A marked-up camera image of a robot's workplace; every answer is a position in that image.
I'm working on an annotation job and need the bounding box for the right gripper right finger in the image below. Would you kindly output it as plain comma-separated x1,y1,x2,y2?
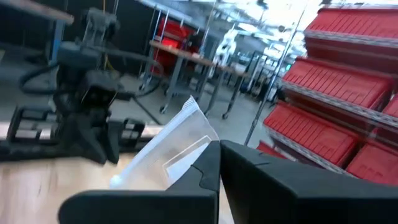
220,139,398,224

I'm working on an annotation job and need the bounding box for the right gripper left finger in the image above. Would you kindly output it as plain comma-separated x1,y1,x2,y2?
57,140,221,224

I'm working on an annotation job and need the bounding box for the clear plastic zip bag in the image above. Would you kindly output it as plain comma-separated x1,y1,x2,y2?
108,95,220,191

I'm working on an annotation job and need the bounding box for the red plastic storage bin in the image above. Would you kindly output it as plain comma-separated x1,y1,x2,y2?
263,101,362,168
281,57,396,125
345,141,398,187
303,6,398,75

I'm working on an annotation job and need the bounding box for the brown background workbench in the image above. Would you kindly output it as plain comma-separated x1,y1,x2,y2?
149,39,249,121

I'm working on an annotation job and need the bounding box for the red tool cabinet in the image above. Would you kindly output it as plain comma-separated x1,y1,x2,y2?
150,17,201,75

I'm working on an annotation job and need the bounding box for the brown table with blue leg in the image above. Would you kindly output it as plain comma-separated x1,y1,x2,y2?
0,0,75,63

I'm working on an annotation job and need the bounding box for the chrome wire shelf rack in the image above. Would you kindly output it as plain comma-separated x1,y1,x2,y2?
244,0,398,180

